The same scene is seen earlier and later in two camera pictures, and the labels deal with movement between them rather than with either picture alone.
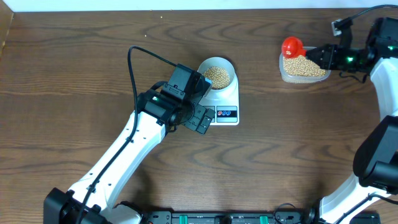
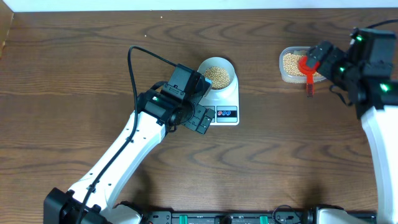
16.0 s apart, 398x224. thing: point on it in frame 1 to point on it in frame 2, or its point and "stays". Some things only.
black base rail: (302, 216) stays
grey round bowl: (220, 71) stays
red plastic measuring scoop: (292, 46) to (304, 66)
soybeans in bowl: (219, 76) stays
